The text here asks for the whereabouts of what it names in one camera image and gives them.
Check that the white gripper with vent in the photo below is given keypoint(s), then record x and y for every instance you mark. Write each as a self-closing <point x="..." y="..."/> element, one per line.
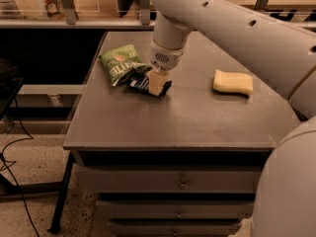
<point x="163" y="59"/>

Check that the blue rxbar blueberry bar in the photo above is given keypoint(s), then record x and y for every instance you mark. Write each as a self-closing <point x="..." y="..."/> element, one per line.
<point x="140" y="84"/>

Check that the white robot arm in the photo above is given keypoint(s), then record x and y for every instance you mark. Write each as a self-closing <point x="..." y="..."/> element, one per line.
<point x="283" y="56"/>

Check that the green jalapeno chip bag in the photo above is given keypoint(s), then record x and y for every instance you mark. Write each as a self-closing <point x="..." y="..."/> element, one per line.
<point x="121" y="62"/>

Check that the yellow sponge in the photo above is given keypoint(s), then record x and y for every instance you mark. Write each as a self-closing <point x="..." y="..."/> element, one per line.
<point x="233" y="82"/>

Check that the grey drawer cabinet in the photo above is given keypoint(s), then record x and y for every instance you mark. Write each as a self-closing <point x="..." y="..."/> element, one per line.
<point x="190" y="126"/>

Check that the top grey drawer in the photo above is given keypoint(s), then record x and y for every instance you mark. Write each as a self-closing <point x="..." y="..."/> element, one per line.
<point x="120" y="179"/>

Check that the grey drawer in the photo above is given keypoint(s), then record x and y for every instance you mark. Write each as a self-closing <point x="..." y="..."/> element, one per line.
<point x="180" y="229"/>
<point x="120" y="179"/>
<point x="175" y="209"/>

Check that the middle grey drawer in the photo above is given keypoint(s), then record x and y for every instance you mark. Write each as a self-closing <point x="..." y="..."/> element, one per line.
<point x="175" y="209"/>

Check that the bottom grey drawer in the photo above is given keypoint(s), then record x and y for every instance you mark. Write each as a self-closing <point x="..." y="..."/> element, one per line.
<point x="180" y="229"/>

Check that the grey metal shelf rail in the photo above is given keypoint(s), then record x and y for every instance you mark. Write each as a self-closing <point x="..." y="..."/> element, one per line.
<point x="132" y="14"/>

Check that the black table leg frame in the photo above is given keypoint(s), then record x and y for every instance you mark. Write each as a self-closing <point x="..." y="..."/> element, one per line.
<point x="9" y="190"/>

